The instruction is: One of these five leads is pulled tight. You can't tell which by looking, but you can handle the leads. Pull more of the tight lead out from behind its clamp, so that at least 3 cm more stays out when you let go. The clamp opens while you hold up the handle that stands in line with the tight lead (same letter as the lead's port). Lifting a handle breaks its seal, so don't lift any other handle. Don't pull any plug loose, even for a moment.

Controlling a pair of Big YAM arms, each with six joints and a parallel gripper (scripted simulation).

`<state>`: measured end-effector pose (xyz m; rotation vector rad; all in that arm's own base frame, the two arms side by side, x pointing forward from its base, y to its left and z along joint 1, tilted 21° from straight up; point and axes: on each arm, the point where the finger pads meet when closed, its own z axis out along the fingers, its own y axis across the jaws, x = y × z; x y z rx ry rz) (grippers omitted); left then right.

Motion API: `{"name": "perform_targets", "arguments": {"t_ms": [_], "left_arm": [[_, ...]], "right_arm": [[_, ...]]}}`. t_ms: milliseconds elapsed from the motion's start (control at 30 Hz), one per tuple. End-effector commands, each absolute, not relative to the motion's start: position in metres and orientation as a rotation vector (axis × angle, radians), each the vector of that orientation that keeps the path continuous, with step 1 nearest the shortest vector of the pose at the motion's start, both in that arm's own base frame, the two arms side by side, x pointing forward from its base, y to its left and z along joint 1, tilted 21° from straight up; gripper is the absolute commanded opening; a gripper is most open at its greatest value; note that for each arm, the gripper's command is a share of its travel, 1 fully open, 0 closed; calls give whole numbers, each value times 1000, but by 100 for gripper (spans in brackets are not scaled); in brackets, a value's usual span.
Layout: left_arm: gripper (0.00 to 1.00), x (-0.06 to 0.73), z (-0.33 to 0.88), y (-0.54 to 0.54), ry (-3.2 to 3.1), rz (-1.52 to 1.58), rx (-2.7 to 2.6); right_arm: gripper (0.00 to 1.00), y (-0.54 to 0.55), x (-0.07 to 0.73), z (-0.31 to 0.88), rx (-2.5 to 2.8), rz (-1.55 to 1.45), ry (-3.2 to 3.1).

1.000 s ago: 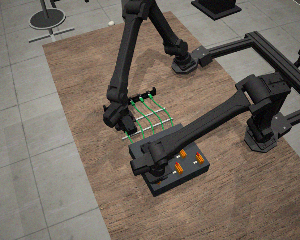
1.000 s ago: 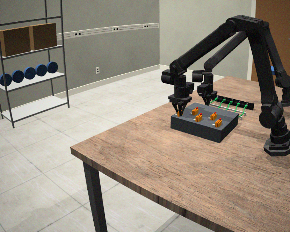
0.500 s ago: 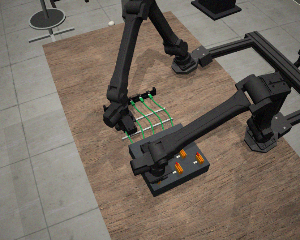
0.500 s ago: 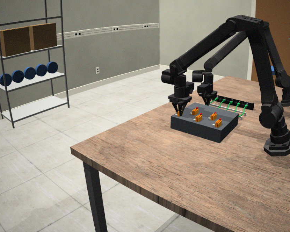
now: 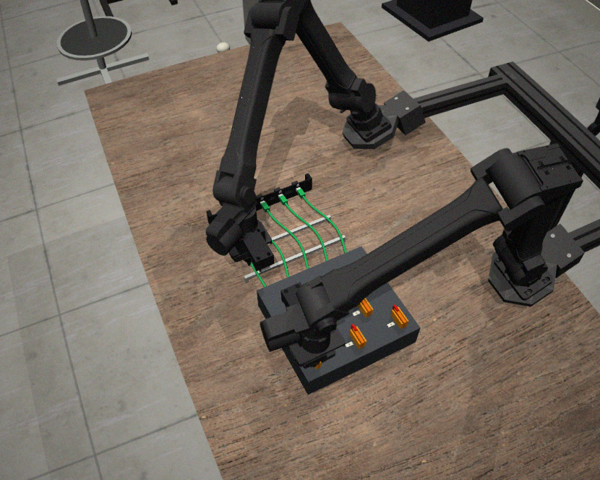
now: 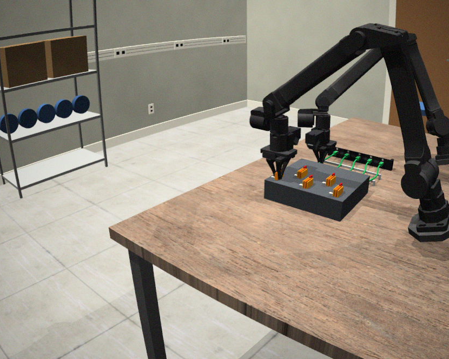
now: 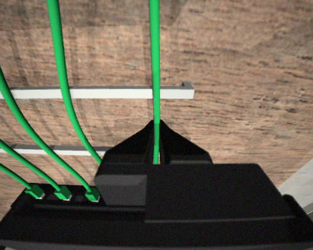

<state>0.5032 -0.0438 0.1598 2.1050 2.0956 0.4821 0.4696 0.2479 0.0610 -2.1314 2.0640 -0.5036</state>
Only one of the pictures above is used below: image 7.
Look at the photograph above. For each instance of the green cable plug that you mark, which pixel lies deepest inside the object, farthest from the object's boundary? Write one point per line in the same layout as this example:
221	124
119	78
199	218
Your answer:
36	191
93	195
64	193

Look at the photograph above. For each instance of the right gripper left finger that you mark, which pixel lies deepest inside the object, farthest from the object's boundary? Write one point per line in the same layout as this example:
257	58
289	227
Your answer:
135	148

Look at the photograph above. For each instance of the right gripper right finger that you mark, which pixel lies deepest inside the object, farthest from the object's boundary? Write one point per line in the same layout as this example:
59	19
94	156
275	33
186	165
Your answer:
177	149

